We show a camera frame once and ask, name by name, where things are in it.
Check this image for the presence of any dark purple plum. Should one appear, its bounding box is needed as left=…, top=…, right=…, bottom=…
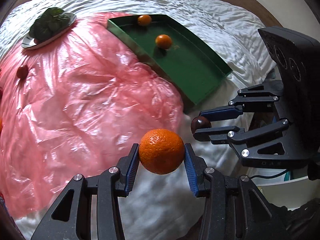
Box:
left=190, top=116, right=212, bottom=134

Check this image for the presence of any bumpy mandarin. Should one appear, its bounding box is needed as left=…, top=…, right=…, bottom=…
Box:
left=139, top=129, right=185, bottom=175

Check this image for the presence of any small orange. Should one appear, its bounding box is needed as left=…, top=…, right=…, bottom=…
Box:
left=137, top=15, right=152, bottom=27

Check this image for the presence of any red plum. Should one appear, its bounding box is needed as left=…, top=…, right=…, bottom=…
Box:
left=16, top=64, right=29, bottom=80

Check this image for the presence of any green tray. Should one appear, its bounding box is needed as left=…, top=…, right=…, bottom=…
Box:
left=107, top=14, right=232, bottom=112

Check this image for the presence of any pink plastic sheet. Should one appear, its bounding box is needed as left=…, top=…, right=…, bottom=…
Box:
left=1, top=12, right=183, bottom=218

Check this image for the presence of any white striped plate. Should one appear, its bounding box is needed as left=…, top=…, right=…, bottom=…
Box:
left=21, top=12, right=76, bottom=50

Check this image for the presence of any green leafy vegetable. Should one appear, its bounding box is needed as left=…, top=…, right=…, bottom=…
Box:
left=29, top=7, right=71, bottom=42

